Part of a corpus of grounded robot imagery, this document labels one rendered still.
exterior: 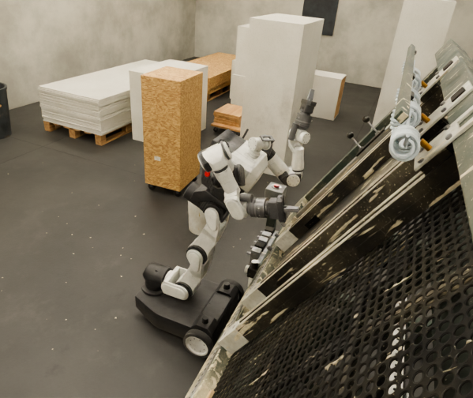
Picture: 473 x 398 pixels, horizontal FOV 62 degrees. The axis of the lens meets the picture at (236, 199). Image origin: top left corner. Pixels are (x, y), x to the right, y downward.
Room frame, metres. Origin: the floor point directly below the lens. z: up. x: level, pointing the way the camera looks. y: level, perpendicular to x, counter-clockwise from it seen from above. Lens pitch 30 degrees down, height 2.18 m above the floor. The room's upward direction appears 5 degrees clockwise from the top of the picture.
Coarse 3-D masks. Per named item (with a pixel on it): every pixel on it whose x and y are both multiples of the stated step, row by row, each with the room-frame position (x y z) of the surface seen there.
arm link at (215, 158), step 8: (208, 152) 1.51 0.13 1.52; (216, 152) 1.51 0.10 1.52; (208, 160) 1.49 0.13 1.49; (216, 160) 1.48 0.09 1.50; (224, 160) 1.49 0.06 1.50; (208, 168) 1.48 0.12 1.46; (216, 168) 1.48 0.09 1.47; (224, 168) 1.48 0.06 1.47; (216, 176) 1.48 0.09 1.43; (224, 176) 1.47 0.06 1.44; (232, 176) 1.50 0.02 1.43; (224, 184) 1.48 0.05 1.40; (232, 184) 1.48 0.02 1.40
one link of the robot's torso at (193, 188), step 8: (192, 184) 2.04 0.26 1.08; (192, 192) 2.00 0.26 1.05; (200, 192) 1.96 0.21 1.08; (208, 192) 1.95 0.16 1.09; (192, 200) 1.98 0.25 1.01; (200, 200) 1.96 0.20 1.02; (208, 200) 1.94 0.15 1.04; (216, 200) 1.93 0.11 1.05; (200, 208) 1.98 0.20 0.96; (224, 208) 1.91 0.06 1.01; (224, 216) 1.93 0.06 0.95
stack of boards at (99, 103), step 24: (96, 72) 6.28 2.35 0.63; (120, 72) 6.41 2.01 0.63; (48, 96) 5.21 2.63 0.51; (72, 96) 5.05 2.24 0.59; (96, 96) 5.02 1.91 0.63; (120, 96) 5.29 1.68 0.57; (48, 120) 5.23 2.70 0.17; (72, 120) 5.08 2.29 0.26; (96, 120) 4.90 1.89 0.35; (120, 120) 5.28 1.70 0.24; (96, 144) 4.93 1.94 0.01
